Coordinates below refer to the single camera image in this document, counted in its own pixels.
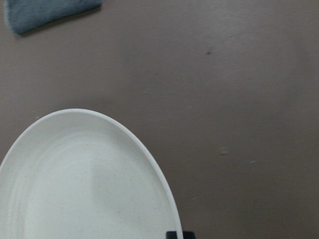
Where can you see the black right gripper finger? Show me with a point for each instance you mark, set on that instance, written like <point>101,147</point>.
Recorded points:
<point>185,235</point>

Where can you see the grey folded cloth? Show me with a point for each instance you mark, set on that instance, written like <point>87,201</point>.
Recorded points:
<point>22,16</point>

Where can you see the cream round plate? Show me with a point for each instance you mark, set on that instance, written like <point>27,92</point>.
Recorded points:
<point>79,174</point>

